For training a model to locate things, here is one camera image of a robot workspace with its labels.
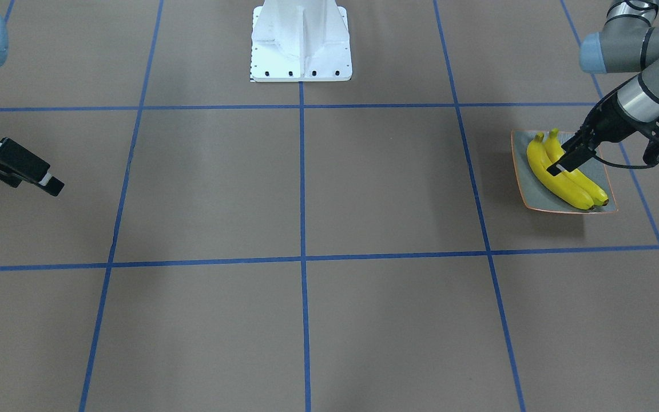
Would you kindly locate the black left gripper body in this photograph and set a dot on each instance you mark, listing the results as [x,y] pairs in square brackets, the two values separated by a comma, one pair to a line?
[611,119]

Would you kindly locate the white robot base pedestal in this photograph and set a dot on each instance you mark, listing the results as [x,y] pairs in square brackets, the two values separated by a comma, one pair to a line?
[300,41]

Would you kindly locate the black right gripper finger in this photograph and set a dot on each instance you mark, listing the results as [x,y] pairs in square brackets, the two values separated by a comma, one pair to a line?
[18,164]

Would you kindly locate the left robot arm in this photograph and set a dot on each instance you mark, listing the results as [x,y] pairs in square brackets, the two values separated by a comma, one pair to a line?
[627,43]

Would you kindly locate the grey square plate orange rim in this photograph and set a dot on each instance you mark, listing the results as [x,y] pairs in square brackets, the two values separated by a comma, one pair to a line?
[536,196]

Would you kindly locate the brown paper table mat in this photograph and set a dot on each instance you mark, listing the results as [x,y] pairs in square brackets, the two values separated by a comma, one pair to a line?
[223,245]

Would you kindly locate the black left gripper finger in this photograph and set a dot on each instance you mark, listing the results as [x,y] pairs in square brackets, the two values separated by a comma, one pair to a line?
[569,161]

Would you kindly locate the yellow banana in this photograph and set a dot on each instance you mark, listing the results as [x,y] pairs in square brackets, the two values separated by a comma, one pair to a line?
[596,193]
[538,162]

